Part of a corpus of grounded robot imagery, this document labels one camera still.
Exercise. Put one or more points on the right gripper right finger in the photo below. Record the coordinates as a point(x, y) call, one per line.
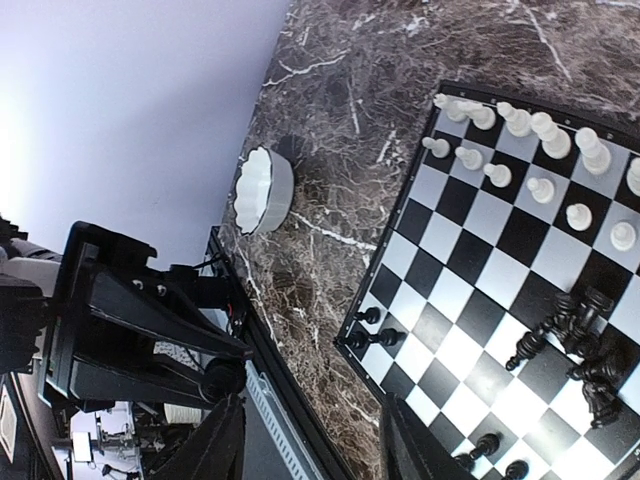
point(409, 450)

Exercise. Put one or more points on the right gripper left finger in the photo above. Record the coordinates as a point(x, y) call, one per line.
point(215, 451)

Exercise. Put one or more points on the black corner piece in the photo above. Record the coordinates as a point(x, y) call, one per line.
point(357, 340)

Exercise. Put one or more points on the black piece pile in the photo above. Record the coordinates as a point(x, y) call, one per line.
point(570, 324)

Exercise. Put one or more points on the black white chessboard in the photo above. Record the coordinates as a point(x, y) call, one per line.
point(477, 247)

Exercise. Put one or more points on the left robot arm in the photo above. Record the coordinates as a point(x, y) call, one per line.
point(106, 327)

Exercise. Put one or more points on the white scalloped bowl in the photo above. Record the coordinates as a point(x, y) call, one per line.
point(263, 192)

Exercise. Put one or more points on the white king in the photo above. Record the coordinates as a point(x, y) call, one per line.
point(555, 142)

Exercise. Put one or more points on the white knight g-file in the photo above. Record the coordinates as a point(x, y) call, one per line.
point(483, 118)

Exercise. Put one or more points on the white rook h-file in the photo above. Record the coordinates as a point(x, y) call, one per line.
point(456, 110)

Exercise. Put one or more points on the white bishop f-file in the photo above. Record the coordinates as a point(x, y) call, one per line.
point(517, 121)

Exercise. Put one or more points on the white queen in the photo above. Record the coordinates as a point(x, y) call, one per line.
point(596, 157)

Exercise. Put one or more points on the white bishop c-file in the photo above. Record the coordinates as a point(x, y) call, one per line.
point(633, 176)

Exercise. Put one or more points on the white perforated cable tray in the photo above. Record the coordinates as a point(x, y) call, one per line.
point(276, 425)

